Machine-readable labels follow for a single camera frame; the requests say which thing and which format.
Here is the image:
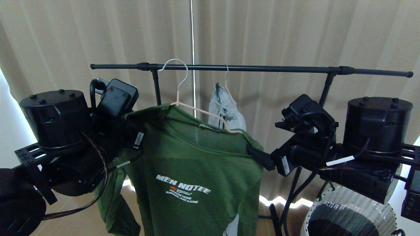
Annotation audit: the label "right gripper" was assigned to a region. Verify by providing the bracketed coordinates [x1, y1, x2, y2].
[271, 134, 330, 177]

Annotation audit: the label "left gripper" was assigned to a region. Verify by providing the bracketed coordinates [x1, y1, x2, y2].
[94, 115, 147, 158]

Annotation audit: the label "black clothes rack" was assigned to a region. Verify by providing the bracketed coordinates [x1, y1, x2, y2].
[90, 62, 414, 236]

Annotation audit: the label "olive green garment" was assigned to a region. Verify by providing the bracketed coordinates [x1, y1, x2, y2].
[95, 103, 265, 236]

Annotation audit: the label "pink clothes hanger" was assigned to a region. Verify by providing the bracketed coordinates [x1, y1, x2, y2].
[158, 59, 244, 135]
[224, 65, 237, 100]

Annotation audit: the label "beige curtain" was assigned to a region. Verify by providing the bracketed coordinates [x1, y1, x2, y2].
[0, 0, 420, 202]

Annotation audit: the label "pale grey shorts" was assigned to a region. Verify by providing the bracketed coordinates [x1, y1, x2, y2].
[208, 83, 246, 236]

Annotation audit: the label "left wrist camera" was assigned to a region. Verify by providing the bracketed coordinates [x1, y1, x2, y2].
[90, 78, 139, 119]

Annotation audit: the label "white laundry basket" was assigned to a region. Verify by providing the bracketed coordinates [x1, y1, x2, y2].
[300, 185, 398, 236]

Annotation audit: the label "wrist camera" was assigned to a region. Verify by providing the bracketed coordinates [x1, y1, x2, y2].
[275, 94, 339, 140]
[90, 78, 139, 119]

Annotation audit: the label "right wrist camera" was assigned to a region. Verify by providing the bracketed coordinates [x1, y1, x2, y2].
[275, 94, 339, 140]

